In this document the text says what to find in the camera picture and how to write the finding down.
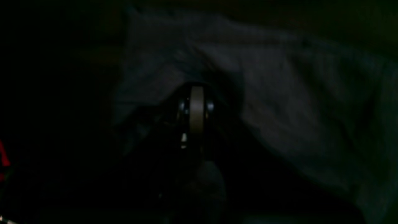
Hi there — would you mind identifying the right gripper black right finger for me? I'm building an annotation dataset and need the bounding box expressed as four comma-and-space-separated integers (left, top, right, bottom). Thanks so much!
204, 86, 365, 224

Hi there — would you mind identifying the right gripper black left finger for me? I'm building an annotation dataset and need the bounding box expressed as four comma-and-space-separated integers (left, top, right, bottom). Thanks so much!
32, 84, 191, 224

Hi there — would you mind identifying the dark grey T-shirt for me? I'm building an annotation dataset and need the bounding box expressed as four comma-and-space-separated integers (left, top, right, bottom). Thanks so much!
113, 6, 397, 224

